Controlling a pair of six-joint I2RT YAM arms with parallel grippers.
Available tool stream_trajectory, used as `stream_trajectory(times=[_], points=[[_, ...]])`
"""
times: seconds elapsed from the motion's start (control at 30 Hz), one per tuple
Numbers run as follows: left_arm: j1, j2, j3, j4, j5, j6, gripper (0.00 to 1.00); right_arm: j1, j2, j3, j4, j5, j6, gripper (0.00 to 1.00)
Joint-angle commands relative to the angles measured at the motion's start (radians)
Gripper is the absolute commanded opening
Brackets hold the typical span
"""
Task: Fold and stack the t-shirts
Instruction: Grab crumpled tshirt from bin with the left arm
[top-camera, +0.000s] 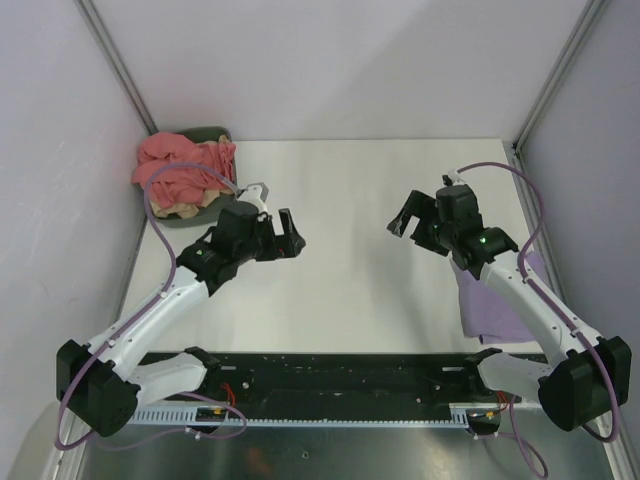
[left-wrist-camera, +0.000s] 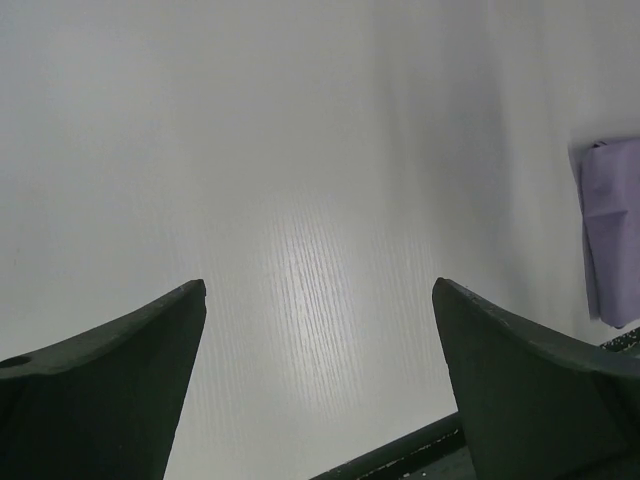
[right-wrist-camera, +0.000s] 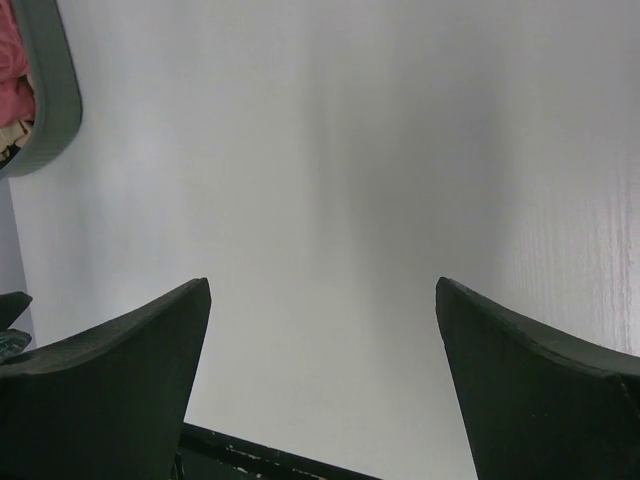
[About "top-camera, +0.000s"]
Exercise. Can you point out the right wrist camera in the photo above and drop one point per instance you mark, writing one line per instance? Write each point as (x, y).
(456, 201)

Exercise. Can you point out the pink t shirt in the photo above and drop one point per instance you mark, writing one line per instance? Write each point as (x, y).
(175, 167)

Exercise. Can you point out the aluminium frame post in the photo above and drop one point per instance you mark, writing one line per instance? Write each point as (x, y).
(100, 32)
(577, 40)

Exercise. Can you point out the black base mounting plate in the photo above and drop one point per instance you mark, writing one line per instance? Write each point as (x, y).
(369, 390)

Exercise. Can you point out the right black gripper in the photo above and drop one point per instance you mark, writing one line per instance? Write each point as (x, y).
(417, 204)

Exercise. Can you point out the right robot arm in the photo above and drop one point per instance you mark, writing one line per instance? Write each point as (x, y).
(584, 376)

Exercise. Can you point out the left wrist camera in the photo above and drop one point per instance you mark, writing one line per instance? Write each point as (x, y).
(255, 194)

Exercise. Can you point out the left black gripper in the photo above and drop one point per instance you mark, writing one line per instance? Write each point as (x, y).
(285, 245)

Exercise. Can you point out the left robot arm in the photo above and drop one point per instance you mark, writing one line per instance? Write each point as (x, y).
(104, 382)

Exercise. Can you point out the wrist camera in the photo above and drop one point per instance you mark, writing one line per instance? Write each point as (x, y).
(255, 194)
(456, 201)

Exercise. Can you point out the right aluminium frame post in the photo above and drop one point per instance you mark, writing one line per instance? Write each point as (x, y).
(577, 40)

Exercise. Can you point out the left aluminium frame post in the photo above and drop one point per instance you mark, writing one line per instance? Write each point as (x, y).
(100, 32)

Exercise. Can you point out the beige t shirt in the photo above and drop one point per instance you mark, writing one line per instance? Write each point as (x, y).
(185, 207)

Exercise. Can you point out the lilac folded t shirt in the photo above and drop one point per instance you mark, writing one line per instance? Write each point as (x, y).
(505, 310)

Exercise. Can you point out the dark green plastic bin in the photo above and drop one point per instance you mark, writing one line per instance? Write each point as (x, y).
(192, 215)

